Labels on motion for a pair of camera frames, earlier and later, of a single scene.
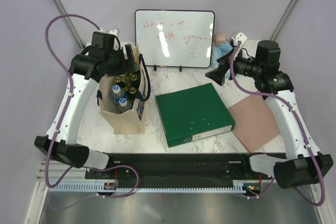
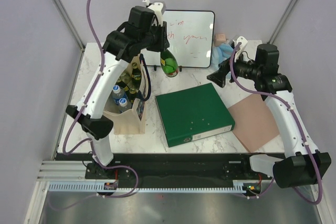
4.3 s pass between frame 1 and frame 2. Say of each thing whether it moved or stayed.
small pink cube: stayed
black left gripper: moved
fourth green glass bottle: stayed
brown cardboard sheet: stayed
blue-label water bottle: stayed
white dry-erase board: stayed
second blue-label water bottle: stayed
